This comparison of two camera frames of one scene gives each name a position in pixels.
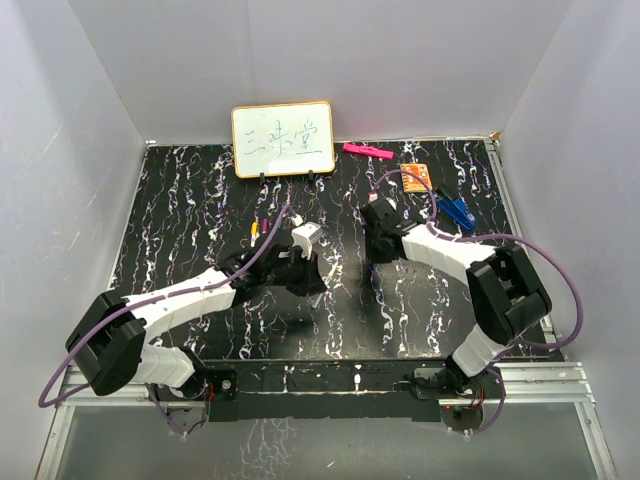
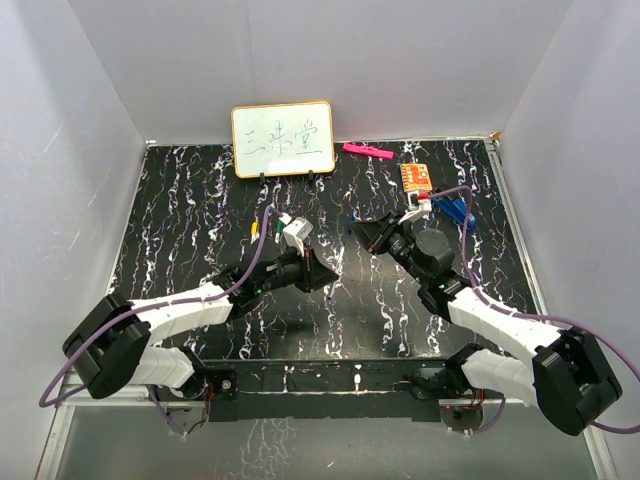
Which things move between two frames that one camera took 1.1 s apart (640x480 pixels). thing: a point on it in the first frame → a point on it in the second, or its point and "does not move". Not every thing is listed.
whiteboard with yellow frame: x=282 y=139 does not move
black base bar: x=391 y=390 does not move
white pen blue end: x=318 y=299 → x=340 y=259
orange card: x=410 y=182 does not move
